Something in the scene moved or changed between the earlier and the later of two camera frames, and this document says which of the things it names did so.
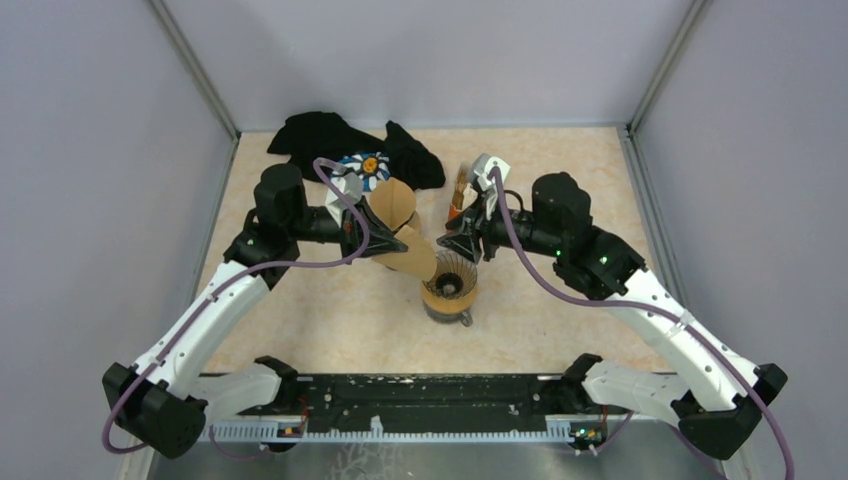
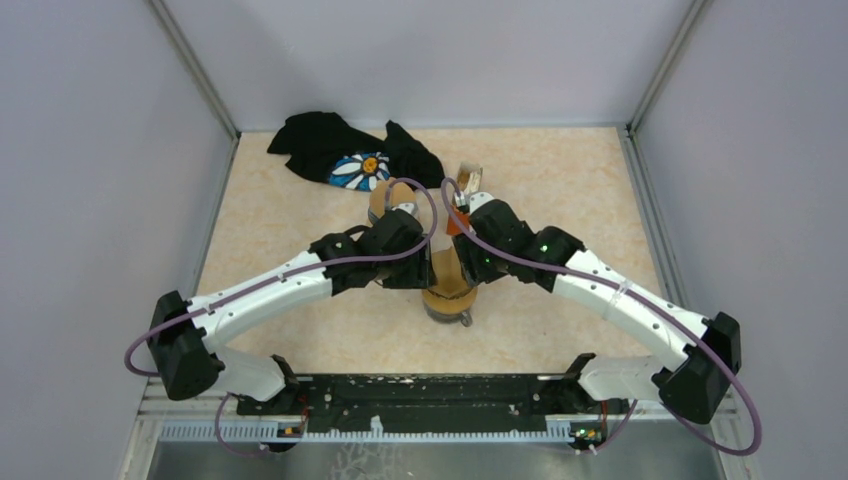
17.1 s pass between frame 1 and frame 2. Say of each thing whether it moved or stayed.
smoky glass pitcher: stayed
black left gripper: moved
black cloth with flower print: stayed
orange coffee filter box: moved
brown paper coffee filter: stayed
